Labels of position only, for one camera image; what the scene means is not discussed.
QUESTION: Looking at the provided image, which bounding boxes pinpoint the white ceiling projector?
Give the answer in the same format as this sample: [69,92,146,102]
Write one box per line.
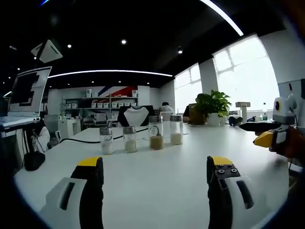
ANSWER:
[30,39,63,63]

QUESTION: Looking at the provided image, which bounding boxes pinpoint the tall seasoning bottle brown powder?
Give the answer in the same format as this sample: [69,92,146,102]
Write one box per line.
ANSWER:
[148,115,165,151]

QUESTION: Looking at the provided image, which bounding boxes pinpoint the green potted plant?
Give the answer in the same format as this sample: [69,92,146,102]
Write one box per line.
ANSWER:
[194,90,232,127]

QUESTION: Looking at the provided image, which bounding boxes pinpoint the person's right hand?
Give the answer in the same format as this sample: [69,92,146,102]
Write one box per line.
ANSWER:
[269,125,305,158]

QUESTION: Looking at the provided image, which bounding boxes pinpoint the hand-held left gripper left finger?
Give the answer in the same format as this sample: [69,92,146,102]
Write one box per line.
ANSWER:
[39,156,104,229]

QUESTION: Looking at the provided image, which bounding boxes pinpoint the open laptop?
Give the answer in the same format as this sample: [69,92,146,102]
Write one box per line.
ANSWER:
[0,66,52,127]

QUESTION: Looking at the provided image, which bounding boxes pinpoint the short seasoning bottle cream grains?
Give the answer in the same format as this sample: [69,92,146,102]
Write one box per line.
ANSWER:
[122,126,138,154]

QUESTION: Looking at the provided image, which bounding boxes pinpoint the black desk stand base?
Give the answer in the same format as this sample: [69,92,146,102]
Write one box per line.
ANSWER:
[23,150,46,172]

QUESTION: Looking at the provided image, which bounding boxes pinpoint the tall seasoning bottle white grains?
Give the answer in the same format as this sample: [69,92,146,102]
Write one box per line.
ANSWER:
[169,114,183,146]

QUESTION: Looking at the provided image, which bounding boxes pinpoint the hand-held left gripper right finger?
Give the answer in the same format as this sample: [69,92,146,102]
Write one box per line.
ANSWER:
[206,156,272,229]

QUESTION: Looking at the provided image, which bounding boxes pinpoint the short seasoning bottle white powder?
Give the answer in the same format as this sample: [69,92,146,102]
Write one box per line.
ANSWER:
[99,126,115,155]

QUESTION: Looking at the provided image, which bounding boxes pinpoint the black cable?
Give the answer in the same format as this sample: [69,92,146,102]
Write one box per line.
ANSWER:
[58,137,101,144]

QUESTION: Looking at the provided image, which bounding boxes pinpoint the black and white office chair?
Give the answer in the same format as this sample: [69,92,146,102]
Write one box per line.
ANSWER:
[118,105,155,127]

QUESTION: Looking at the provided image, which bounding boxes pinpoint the storage shelf with white bins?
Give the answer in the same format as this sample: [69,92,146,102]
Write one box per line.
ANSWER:
[62,88,139,120]

